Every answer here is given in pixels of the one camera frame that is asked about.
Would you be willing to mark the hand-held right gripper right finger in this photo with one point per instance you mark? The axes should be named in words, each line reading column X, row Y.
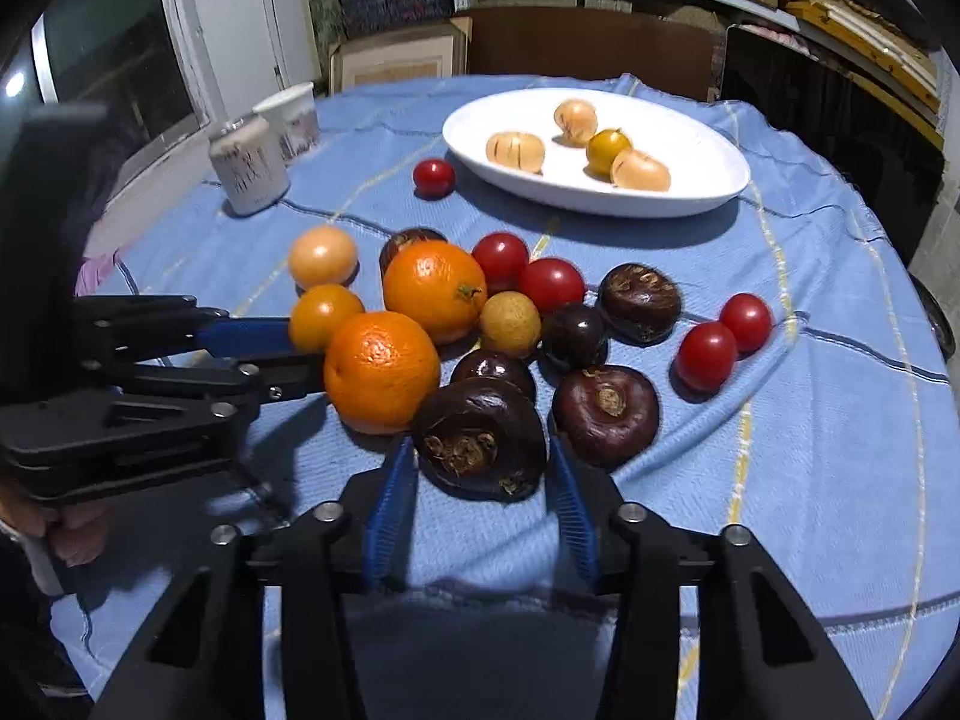
column 574, row 517

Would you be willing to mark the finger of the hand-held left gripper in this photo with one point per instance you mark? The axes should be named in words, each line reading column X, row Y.
column 289, row 379
column 255, row 336

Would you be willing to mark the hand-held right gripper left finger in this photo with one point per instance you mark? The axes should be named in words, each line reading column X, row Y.
column 394, row 510

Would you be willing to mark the yellow cherry tomato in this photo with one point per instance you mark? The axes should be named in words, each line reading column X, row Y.
column 606, row 150
column 322, row 317

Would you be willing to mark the orange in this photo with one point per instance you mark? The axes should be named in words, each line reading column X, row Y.
column 435, row 291
column 381, row 372

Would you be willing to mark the pale orange tomato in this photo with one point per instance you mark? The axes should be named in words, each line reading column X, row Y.
column 323, row 256

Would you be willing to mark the large dark water chestnut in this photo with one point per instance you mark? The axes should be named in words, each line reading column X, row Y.
column 605, row 405
column 480, row 437
column 638, row 303

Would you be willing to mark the dark purple cherry tomato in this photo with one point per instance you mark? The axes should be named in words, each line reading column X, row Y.
column 574, row 336

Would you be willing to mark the red cherry tomato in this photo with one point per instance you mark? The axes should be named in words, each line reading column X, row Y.
column 706, row 356
column 433, row 178
column 552, row 286
column 745, row 322
column 500, row 261

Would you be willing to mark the white oval plate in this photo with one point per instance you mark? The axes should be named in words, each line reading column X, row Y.
column 697, row 157

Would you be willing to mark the person's left hand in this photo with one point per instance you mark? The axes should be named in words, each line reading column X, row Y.
column 75, row 536

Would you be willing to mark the pink cloth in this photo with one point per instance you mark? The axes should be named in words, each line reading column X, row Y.
column 97, row 274

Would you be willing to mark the small dark water chestnut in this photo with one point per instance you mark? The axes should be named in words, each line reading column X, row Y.
column 405, row 240
column 493, row 370

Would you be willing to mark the white drink can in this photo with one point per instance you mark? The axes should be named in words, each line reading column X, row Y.
column 248, row 165

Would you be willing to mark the window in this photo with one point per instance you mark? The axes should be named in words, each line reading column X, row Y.
column 112, row 52

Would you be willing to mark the tan longan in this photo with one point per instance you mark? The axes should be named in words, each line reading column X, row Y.
column 510, row 324

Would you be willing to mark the white paper cup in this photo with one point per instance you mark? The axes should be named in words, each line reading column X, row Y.
column 289, row 124

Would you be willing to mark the blue checked tablecloth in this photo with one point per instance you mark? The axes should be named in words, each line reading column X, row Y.
column 787, row 465

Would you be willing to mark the pale cardboard box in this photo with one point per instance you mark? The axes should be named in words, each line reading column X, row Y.
column 397, row 52

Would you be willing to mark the pale beige loquat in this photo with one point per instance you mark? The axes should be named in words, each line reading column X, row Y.
column 514, row 151
column 575, row 121
column 640, row 171

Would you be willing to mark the black round stool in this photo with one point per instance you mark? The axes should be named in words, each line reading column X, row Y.
column 937, row 322

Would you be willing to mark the brown cardboard sheet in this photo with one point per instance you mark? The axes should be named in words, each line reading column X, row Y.
column 592, row 41

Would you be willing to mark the black panel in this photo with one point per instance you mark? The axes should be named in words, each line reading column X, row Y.
column 825, row 135

